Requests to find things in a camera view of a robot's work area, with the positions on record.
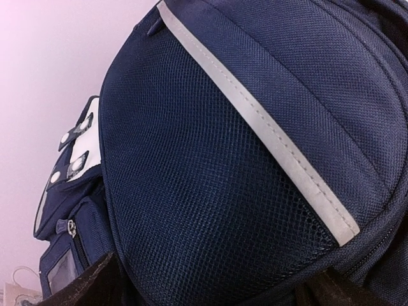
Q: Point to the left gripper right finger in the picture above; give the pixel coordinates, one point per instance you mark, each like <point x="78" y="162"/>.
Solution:
<point x="330" y="288"/>

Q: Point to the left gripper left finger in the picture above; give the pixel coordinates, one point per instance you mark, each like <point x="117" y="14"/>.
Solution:
<point x="101" y="284"/>

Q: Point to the navy blue backpack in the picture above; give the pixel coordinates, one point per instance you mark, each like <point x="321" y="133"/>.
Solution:
<point x="237" y="149"/>

